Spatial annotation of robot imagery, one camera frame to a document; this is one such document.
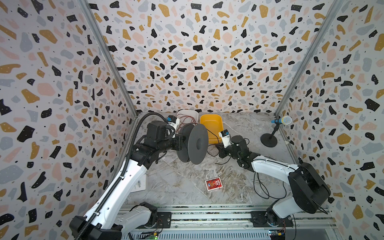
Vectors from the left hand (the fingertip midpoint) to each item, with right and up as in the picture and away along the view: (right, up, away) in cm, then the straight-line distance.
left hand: (185, 135), depth 69 cm
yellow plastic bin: (+17, +7, +50) cm, 53 cm away
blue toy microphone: (+55, +8, +15) cm, 57 cm away
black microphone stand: (+56, -6, +36) cm, 67 cm away
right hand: (+15, -5, +17) cm, 23 cm away
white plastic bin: (-5, +9, +49) cm, 50 cm away
